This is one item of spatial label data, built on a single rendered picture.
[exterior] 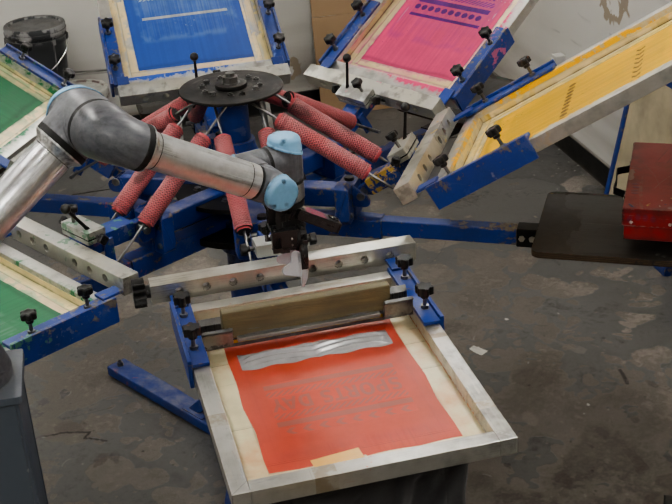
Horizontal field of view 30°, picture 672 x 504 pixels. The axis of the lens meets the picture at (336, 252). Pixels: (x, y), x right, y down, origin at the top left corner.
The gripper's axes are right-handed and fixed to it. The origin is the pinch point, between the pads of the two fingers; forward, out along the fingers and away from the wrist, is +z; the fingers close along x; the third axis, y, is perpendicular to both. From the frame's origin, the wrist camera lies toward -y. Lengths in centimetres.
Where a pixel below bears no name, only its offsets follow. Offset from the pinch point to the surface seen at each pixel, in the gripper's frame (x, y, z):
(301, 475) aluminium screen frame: 57, 15, 13
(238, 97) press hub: -75, -1, -19
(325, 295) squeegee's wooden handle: 0.2, -5.0, 5.9
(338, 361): 13.3, -4.1, 16.3
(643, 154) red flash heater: -40, -107, 1
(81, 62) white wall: -414, 29, 67
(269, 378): 15.0, 12.4, 16.4
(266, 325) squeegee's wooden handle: 0.5, 9.7, 11.0
